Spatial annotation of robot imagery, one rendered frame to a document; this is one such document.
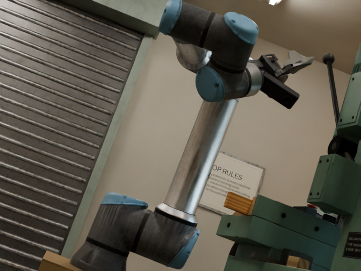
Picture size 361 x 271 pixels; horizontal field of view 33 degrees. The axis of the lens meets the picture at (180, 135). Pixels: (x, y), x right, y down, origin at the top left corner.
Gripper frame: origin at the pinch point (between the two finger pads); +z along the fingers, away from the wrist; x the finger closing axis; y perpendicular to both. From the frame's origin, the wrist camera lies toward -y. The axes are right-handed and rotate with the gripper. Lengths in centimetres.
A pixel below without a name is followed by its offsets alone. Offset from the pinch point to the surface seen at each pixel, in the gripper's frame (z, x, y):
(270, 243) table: -28.8, 19.4, -35.1
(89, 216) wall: 97, 267, 105
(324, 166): -24.0, -4.3, -29.9
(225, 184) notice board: 189, 223, 78
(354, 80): -11.5, -18.0, -16.6
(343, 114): -16.0, -12.4, -21.9
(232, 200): -32.8, 18.0, -21.6
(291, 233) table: -22.9, 16.9, -35.7
